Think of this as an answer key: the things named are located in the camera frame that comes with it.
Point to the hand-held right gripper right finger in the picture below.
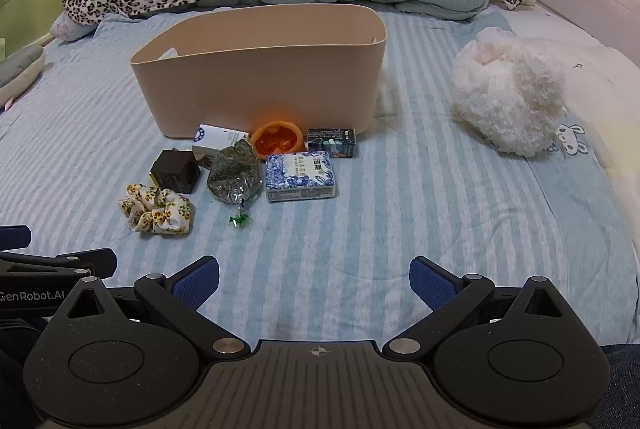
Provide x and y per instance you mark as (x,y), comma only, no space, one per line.
(431,281)

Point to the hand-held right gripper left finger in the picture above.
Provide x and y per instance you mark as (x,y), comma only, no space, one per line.
(197,280)

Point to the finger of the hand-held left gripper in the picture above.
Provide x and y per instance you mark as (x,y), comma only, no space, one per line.
(60,258)
(14,237)

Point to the person's jeans leg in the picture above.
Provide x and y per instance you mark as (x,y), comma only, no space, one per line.
(15,359)
(622,384)

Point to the floral fabric scrunchie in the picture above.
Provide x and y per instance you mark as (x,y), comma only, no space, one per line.
(175,210)

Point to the green candy wrapper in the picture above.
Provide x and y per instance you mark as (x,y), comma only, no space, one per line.
(240,220)

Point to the blue striped bed sheet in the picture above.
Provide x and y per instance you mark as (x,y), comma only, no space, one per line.
(350,234)

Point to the small black box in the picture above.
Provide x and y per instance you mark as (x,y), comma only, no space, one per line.
(172,171)

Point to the clear bag of dried herbs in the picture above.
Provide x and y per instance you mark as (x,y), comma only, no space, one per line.
(235,174)

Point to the blue and white patterned box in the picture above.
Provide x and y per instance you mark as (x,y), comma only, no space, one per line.
(300,174)

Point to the dark printed small box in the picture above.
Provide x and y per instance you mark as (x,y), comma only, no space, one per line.
(330,142)

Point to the grey cushion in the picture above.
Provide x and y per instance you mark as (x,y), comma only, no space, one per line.
(17,61)

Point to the white fluffy plush toy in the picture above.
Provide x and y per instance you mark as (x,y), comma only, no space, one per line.
(505,94)

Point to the beige plastic storage bin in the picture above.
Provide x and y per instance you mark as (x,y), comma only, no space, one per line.
(250,84)

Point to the pink and white pillow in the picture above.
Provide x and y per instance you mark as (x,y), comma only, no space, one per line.
(70,29)

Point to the white quilt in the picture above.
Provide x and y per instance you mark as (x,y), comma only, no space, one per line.
(600,74)

